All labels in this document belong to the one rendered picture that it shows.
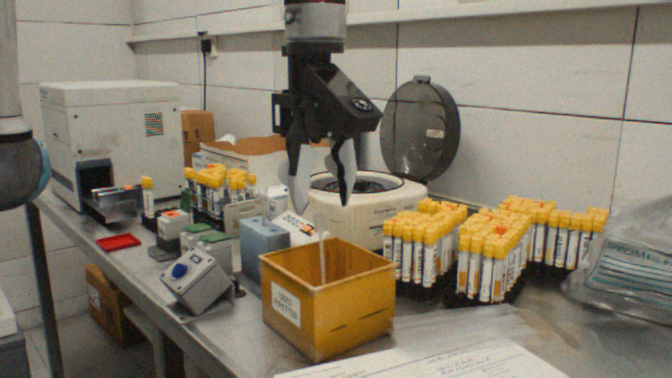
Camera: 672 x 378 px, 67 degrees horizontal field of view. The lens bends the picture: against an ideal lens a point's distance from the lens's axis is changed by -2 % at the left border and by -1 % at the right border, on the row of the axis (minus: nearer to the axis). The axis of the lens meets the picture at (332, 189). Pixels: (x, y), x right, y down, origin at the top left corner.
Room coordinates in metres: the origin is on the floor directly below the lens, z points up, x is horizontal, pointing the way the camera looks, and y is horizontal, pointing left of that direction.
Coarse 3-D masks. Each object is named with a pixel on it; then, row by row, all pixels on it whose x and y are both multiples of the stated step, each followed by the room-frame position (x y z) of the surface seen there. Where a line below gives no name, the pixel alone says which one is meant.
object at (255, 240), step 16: (240, 224) 0.80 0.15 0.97; (256, 224) 0.78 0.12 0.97; (272, 224) 0.78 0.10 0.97; (240, 240) 0.80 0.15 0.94; (256, 240) 0.76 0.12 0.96; (272, 240) 0.73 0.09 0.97; (288, 240) 0.75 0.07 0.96; (240, 256) 0.81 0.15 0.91; (256, 256) 0.76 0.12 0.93; (240, 272) 0.80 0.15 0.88; (256, 272) 0.76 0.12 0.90; (256, 288) 0.74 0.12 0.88
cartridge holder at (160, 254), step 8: (160, 240) 0.90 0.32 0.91; (168, 240) 0.88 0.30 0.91; (176, 240) 0.89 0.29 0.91; (152, 248) 0.90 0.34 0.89; (160, 248) 0.90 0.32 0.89; (168, 248) 0.88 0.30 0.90; (176, 248) 0.89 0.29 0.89; (152, 256) 0.89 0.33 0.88; (160, 256) 0.87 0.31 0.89; (168, 256) 0.88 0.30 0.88; (176, 256) 0.89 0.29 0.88
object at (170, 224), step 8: (168, 216) 0.90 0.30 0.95; (176, 216) 0.90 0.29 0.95; (184, 216) 0.91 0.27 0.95; (160, 224) 0.90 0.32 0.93; (168, 224) 0.89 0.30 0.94; (176, 224) 0.90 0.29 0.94; (184, 224) 0.91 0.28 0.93; (160, 232) 0.91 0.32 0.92; (168, 232) 0.89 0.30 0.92; (176, 232) 0.90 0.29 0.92
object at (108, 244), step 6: (126, 234) 1.00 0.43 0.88; (96, 240) 0.96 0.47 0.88; (102, 240) 0.97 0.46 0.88; (108, 240) 0.97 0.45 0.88; (114, 240) 0.97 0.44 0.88; (120, 240) 0.97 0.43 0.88; (126, 240) 0.97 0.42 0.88; (132, 240) 0.97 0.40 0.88; (138, 240) 0.96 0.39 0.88; (102, 246) 0.93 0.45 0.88; (108, 246) 0.94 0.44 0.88; (114, 246) 0.94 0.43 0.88; (120, 246) 0.93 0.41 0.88; (126, 246) 0.94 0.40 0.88; (132, 246) 0.94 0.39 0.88
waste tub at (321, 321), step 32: (288, 256) 0.67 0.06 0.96; (352, 256) 0.69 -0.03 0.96; (288, 288) 0.59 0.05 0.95; (320, 288) 0.55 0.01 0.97; (352, 288) 0.58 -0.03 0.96; (384, 288) 0.61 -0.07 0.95; (288, 320) 0.59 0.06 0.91; (320, 320) 0.55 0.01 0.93; (352, 320) 0.58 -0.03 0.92; (384, 320) 0.61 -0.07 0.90; (320, 352) 0.55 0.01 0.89
